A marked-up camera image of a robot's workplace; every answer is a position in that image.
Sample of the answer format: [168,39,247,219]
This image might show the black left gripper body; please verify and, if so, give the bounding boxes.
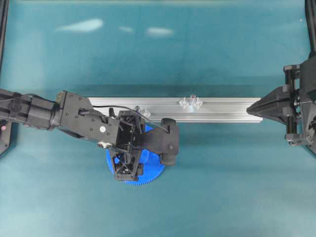
[56,91,144,150]

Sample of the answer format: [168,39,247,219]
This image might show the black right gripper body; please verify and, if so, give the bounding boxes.
[283,57,316,148]

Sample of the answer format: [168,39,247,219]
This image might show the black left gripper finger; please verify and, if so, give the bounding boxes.
[111,149,143,181]

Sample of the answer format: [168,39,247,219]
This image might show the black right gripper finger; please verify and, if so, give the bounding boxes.
[247,85,299,114]
[247,108,298,125]

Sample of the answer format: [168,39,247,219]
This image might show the large blue plastic gear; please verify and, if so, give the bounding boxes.
[105,124,166,186]

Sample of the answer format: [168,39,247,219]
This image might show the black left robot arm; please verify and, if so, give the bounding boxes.
[0,89,145,181]

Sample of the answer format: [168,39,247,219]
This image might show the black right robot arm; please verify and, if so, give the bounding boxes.
[246,0,316,153]

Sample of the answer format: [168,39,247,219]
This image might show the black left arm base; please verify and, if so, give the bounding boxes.
[0,119,12,155]

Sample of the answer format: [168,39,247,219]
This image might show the black camera cable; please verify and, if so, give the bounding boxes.
[91,105,172,134]

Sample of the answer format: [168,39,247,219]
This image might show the white bracket at left shaft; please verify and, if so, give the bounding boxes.
[134,107,151,118]

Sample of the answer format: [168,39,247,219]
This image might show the white bracket at shaft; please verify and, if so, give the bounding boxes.
[178,97,203,109]
[134,107,151,118]

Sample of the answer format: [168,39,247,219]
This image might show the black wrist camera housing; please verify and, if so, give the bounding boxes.
[136,118,179,166]

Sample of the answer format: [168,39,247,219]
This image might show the silver aluminium extrusion rail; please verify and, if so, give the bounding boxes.
[89,97,263,123]

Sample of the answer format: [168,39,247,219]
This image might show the white bracket at middle shaft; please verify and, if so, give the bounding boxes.
[178,97,203,109]

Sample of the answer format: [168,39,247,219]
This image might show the black left frame post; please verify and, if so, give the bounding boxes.
[0,0,9,65]

